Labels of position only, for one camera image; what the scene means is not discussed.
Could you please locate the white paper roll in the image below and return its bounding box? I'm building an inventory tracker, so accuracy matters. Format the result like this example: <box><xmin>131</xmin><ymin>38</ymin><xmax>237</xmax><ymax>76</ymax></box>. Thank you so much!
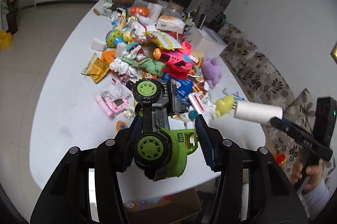
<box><xmin>234</xmin><ymin>101</ymin><xmax>283</xmax><ymax>125</ymax></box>

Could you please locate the green black toy tractor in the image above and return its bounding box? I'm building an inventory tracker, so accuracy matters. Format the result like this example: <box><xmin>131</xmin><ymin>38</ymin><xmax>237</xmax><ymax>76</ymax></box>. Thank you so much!
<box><xmin>132</xmin><ymin>79</ymin><xmax>198</xmax><ymax>182</ymax></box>

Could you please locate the person right hand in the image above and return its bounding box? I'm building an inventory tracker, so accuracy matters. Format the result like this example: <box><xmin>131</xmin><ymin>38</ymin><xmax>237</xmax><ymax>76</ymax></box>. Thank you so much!
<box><xmin>290</xmin><ymin>150</ymin><xmax>324</xmax><ymax>193</ymax></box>

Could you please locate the floral sofa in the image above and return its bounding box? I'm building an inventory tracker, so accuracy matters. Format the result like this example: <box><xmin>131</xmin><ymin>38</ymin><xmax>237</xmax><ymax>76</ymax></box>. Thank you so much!
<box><xmin>218</xmin><ymin>23</ymin><xmax>336</xmax><ymax>187</ymax></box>

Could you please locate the orange rocket toy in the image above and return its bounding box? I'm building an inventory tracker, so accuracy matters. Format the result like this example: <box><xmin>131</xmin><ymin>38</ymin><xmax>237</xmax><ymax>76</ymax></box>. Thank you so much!
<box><xmin>116</xmin><ymin>121</ymin><xmax>128</xmax><ymax>132</ymax></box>

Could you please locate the blue action figure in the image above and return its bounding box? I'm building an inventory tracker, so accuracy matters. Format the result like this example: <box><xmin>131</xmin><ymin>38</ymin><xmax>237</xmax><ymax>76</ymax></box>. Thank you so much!
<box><xmin>222</xmin><ymin>88</ymin><xmax>248</xmax><ymax>102</ymax></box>

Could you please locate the yellow duck toy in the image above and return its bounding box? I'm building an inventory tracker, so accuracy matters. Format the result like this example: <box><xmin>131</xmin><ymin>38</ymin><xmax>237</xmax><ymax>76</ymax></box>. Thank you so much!
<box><xmin>215</xmin><ymin>95</ymin><xmax>235</xmax><ymax>117</ymax></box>

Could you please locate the cardboard box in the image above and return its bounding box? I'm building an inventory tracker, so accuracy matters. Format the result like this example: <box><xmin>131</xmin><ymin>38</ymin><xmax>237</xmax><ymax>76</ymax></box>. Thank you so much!
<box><xmin>124</xmin><ymin>188</ymin><xmax>201</xmax><ymax>223</ymax></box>

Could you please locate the pink toy phone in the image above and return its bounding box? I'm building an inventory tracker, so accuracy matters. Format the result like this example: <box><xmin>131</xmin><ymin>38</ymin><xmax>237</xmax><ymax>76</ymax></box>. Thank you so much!
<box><xmin>95</xmin><ymin>94</ymin><xmax>128</xmax><ymax>118</ymax></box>

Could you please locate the purple plush toy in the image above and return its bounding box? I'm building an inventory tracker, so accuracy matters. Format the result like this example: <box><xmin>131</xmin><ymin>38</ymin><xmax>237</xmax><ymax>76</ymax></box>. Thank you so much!
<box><xmin>201</xmin><ymin>57</ymin><xmax>222</xmax><ymax>89</ymax></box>

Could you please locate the yellow snack wrapper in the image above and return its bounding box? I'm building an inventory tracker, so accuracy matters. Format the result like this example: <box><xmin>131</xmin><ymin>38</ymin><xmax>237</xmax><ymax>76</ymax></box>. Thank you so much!
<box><xmin>81</xmin><ymin>53</ymin><xmax>110</xmax><ymax>84</ymax></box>

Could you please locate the crumpled white tissue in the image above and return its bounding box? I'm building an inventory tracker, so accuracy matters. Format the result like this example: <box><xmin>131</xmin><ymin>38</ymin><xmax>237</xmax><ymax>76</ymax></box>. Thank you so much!
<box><xmin>109</xmin><ymin>58</ymin><xmax>129</xmax><ymax>76</ymax></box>

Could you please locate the white storage box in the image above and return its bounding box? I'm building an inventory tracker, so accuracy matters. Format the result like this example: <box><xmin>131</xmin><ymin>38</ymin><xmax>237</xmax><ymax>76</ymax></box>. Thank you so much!
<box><xmin>185</xmin><ymin>26</ymin><xmax>227</xmax><ymax>58</ymax></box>

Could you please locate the white eraser block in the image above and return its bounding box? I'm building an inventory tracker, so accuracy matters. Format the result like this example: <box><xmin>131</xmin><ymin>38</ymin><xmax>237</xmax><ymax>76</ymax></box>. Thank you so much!
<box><xmin>91</xmin><ymin>38</ymin><xmax>107</xmax><ymax>51</ymax></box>

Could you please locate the pink toy gun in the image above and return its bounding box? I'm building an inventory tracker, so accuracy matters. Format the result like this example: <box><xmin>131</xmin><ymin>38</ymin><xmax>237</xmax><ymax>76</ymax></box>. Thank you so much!
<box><xmin>153</xmin><ymin>41</ymin><xmax>196</xmax><ymax>80</ymax></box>

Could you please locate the green plush cloth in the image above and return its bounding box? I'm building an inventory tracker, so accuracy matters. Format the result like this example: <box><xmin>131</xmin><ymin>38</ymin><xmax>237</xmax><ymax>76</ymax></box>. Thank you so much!
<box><xmin>122</xmin><ymin>57</ymin><xmax>166</xmax><ymax>77</ymax></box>

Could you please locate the green yellow ball toy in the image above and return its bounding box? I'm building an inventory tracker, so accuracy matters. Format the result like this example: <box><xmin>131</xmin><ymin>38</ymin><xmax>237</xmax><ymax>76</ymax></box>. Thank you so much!
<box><xmin>105</xmin><ymin>30</ymin><xmax>123</xmax><ymax>47</ymax></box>

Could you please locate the yellow potty chair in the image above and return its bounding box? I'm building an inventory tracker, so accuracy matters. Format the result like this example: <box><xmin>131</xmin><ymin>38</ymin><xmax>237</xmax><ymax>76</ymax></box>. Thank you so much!
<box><xmin>0</xmin><ymin>30</ymin><xmax>13</xmax><ymax>50</ymax></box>

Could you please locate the tissue pack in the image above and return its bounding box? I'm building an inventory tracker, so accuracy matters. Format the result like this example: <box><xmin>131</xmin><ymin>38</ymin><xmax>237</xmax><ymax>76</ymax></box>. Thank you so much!
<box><xmin>156</xmin><ymin>15</ymin><xmax>186</xmax><ymax>34</ymax></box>

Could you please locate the clear plastic jar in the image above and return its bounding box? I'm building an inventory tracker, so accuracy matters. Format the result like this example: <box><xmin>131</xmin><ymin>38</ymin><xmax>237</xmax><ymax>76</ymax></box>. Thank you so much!
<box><xmin>161</xmin><ymin>2</ymin><xmax>184</xmax><ymax>19</ymax></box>

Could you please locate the orange egg toy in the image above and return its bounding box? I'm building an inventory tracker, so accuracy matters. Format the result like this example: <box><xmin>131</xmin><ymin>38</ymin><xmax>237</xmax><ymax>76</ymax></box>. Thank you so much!
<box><xmin>129</xmin><ymin>6</ymin><xmax>150</xmax><ymax>17</ymax></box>

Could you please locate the yellow flower plant pot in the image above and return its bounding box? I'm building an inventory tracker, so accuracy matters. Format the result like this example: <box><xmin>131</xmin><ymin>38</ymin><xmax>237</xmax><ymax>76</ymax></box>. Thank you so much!
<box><xmin>1</xmin><ymin>0</ymin><xmax>19</xmax><ymax>35</ymax></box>

